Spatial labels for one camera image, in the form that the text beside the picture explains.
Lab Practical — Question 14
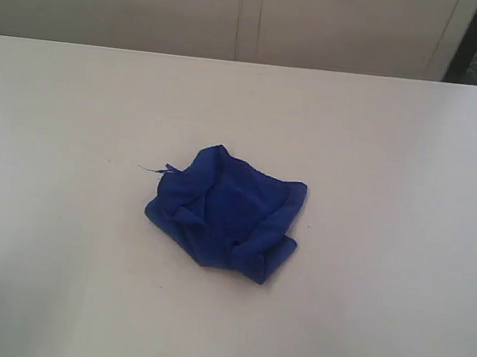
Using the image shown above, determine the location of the blue towel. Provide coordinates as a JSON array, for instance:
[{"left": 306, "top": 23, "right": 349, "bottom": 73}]
[{"left": 144, "top": 145, "right": 308, "bottom": 284}]

